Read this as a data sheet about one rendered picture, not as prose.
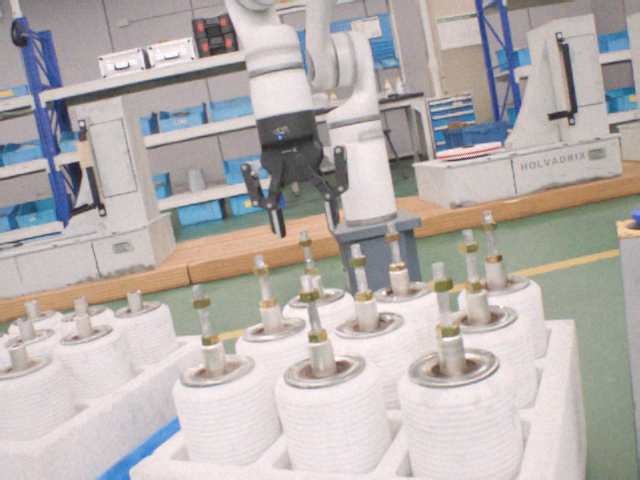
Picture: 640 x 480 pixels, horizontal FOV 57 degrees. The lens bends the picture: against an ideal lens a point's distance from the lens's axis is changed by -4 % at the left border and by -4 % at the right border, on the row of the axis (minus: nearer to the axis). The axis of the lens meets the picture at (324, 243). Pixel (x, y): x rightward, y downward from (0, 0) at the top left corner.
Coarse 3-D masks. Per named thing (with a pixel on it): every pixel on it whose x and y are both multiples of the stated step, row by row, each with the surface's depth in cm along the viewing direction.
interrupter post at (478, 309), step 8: (472, 296) 59; (480, 296) 59; (472, 304) 59; (480, 304) 59; (488, 304) 59; (472, 312) 59; (480, 312) 59; (488, 312) 59; (472, 320) 60; (480, 320) 59; (488, 320) 59
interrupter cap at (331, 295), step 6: (330, 294) 82; (336, 294) 81; (342, 294) 80; (294, 300) 82; (324, 300) 79; (330, 300) 78; (336, 300) 78; (294, 306) 79; (300, 306) 78; (318, 306) 77
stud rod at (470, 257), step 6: (462, 234) 59; (468, 234) 58; (468, 240) 59; (474, 252) 59; (468, 258) 59; (474, 258) 59; (468, 264) 59; (474, 264) 59; (468, 270) 59; (474, 270) 59; (468, 276) 59; (474, 276) 59
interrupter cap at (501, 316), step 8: (456, 312) 63; (464, 312) 63; (496, 312) 61; (504, 312) 60; (512, 312) 60; (456, 320) 61; (464, 320) 61; (496, 320) 59; (504, 320) 58; (512, 320) 57; (464, 328) 58; (472, 328) 58; (480, 328) 57; (488, 328) 57; (496, 328) 57
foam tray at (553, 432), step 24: (552, 336) 71; (552, 360) 64; (576, 360) 72; (552, 384) 59; (576, 384) 69; (552, 408) 54; (576, 408) 66; (528, 432) 53; (552, 432) 50; (576, 432) 64; (168, 456) 59; (264, 456) 56; (288, 456) 57; (384, 456) 52; (408, 456) 53; (528, 456) 47; (552, 456) 47; (576, 456) 62
